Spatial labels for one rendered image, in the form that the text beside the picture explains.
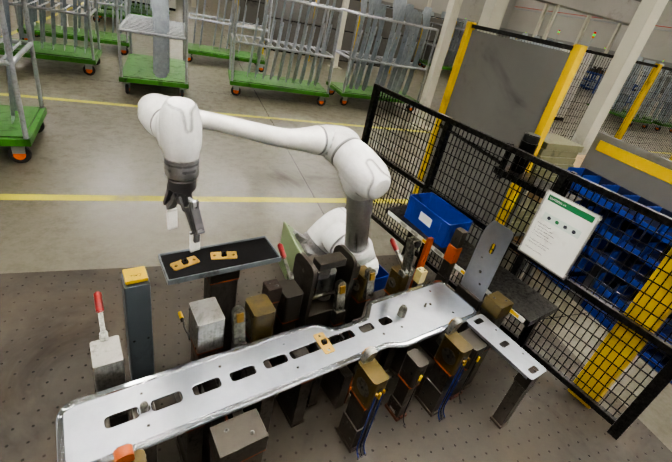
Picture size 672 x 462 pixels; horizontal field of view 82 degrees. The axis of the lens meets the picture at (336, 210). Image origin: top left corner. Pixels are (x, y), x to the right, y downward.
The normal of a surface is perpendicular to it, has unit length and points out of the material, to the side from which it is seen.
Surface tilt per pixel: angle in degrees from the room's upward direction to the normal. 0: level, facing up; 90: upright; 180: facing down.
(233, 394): 0
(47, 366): 0
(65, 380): 0
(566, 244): 90
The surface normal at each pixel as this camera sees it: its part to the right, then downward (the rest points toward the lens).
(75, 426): 0.19, -0.86
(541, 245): -0.83, 0.12
